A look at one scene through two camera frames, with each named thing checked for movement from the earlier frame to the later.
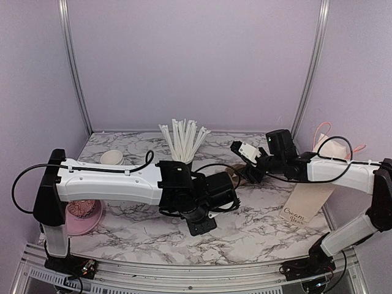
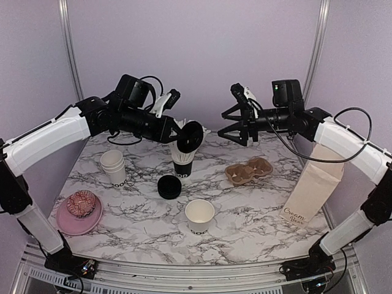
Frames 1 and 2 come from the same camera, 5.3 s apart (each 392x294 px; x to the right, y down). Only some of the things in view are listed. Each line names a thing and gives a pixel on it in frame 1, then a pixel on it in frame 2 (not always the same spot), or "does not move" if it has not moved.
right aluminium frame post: (320, 35) does not move
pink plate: (77, 225) does not move
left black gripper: (198, 229) -> (162, 135)
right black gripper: (252, 175) -> (247, 124)
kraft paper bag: (303, 199) does not move
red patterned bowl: (81, 208) does not move
